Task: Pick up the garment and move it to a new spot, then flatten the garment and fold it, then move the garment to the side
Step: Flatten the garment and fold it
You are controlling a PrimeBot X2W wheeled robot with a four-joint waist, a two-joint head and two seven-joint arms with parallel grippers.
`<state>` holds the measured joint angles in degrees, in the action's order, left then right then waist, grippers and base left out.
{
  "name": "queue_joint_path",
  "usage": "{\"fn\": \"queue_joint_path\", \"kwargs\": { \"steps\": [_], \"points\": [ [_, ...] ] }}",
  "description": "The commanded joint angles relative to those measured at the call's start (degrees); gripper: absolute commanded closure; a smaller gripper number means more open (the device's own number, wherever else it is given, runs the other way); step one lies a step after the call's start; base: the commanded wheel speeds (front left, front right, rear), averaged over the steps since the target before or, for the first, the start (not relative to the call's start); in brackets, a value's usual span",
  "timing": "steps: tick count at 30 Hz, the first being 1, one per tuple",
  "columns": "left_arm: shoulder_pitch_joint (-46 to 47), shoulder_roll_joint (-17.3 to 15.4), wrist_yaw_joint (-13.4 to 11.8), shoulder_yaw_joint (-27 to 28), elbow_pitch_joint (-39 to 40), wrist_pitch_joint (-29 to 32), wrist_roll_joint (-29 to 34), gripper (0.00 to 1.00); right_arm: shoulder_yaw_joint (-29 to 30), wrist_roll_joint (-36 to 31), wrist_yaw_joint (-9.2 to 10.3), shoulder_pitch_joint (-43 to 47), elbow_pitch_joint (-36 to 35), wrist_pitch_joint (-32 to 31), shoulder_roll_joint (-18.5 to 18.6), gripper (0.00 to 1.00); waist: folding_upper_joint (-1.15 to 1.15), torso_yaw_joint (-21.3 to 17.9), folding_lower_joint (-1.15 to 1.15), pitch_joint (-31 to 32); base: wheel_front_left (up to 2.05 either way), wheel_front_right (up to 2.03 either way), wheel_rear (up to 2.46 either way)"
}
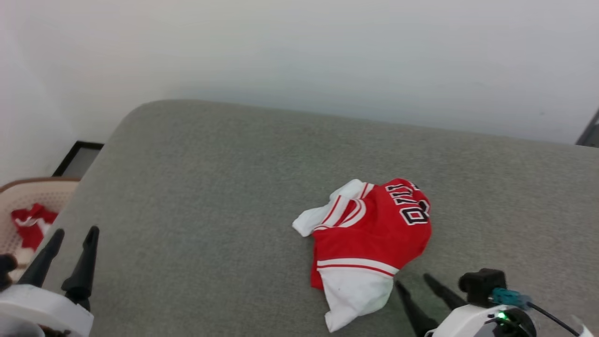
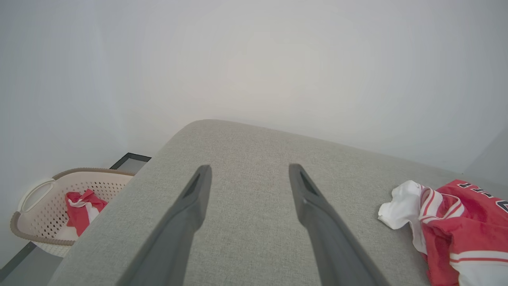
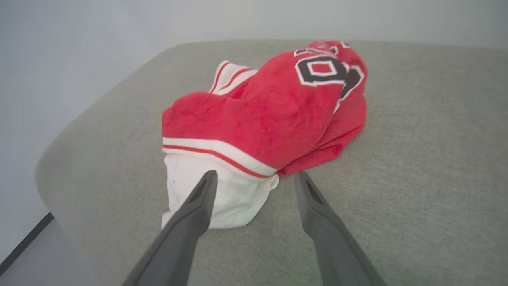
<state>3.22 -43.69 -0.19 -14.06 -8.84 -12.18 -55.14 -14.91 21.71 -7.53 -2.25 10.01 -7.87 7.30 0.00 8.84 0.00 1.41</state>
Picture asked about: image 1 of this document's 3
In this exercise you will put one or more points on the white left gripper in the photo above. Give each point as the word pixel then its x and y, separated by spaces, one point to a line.
pixel 42 311

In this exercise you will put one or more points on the red garment in basket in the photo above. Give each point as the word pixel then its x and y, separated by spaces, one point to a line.
pixel 30 227

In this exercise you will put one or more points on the beige laundry basket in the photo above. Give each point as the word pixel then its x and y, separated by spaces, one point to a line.
pixel 28 192

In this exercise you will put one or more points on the red and white jersey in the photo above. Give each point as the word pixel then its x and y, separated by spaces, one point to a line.
pixel 374 234

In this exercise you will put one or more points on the black framed panel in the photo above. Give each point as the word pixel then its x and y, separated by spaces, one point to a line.
pixel 79 159

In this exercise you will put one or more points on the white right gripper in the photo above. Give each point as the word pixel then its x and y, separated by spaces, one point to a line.
pixel 468 323

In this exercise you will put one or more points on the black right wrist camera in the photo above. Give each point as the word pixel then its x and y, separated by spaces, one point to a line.
pixel 479 283

